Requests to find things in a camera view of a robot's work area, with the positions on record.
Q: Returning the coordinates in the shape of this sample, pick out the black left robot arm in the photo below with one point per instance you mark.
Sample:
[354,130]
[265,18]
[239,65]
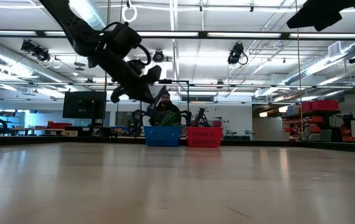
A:
[78,34]

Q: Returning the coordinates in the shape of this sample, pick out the metal shelf rack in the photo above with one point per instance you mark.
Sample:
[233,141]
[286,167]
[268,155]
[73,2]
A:
[320,124]

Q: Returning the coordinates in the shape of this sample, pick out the red plastic bin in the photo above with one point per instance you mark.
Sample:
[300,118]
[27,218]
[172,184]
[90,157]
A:
[204,137]

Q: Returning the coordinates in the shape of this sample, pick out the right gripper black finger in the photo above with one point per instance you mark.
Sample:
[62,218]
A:
[317,15]

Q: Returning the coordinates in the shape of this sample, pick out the person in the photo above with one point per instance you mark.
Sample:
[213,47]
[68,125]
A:
[165,107]

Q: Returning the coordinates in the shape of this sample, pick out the blue plastic bin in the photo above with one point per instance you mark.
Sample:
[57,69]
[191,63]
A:
[162,137]

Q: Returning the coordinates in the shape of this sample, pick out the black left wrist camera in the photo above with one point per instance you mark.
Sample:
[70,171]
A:
[148,73]

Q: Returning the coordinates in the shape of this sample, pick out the red storage bin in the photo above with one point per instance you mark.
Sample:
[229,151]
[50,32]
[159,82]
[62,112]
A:
[325,105]

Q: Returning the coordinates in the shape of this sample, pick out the black aluminium rig frame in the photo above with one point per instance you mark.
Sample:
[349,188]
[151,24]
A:
[258,143]

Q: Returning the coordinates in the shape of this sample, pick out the silver ventilation duct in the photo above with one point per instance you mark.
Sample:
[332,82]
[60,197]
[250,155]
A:
[9,62]
[320,63]

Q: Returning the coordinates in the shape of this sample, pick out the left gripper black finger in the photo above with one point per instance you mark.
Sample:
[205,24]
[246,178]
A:
[158,98]

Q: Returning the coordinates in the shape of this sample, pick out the black monitor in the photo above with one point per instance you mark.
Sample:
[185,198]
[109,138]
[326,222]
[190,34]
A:
[84,104]

